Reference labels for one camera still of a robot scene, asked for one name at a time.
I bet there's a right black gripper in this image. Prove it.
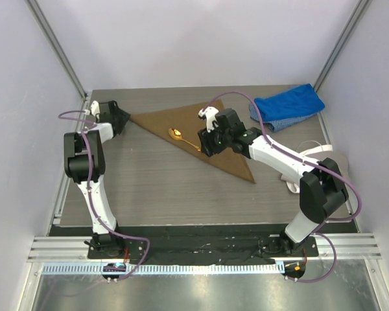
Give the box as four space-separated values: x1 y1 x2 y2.
198 121 231 158

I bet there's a brown cloth napkin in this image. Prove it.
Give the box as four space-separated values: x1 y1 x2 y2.
130 102 255 184

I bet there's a gold spoon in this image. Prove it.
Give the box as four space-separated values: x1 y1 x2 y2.
168 128 201 152

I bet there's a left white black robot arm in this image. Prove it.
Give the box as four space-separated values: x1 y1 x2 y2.
64 100 130 259

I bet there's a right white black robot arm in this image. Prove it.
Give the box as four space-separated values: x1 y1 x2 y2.
198 106 349 256

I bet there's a blue white checkered cloth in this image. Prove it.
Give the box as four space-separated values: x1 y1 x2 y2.
249 104 314 132

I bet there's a grey white cap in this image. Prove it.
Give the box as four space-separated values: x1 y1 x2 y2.
296 140 349 179

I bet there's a blue folded cloth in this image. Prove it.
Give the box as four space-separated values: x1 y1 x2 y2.
249 84 325 123

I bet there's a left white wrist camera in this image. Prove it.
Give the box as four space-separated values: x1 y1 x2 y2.
85 100 100 122

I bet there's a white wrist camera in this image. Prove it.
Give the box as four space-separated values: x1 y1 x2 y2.
198 106 219 133
85 100 100 122

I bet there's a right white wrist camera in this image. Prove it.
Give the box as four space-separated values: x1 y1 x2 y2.
198 106 219 133

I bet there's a left aluminium frame post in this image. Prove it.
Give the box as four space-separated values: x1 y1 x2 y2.
25 0 88 101

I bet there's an aluminium frame post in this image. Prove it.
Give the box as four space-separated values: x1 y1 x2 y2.
313 0 372 93
25 0 88 101

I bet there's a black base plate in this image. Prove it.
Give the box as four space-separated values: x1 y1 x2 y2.
47 223 359 265

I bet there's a front aluminium rail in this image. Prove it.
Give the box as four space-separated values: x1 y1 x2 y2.
28 233 382 262

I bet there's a slotted white cable duct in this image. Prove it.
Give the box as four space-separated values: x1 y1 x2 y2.
42 261 285 276

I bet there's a right aluminium frame post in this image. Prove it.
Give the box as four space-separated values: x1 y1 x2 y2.
313 0 372 93

